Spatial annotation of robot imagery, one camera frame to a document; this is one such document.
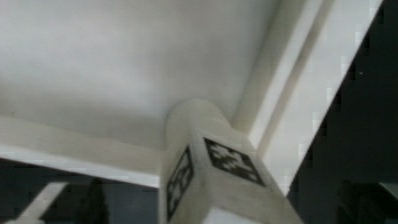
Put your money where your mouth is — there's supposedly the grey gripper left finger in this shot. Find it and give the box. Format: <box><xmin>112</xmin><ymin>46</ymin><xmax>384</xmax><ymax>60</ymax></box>
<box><xmin>11</xmin><ymin>179</ymin><xmax>111</xmax><ymax>224</ymax></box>

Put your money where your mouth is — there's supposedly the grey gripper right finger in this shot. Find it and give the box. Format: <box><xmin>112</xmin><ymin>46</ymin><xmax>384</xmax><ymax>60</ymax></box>
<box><xmin>336</xmin><ymin>181</ymin><xmax>398</xmax><ymax>224</ymax></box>

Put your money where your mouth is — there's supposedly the white table leg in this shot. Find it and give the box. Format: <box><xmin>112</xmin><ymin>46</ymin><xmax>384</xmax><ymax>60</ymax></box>
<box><xmin>159</xmin><ymin>99</ymin><xmax>304</xmax><ymax>224</ymax></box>

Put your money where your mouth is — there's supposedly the white square table top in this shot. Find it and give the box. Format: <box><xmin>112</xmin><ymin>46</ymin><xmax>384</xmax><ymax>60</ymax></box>
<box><xmin>0</xmin><ymin>0</ymin><xmax>322</xmax><ymax>186</ymax></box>

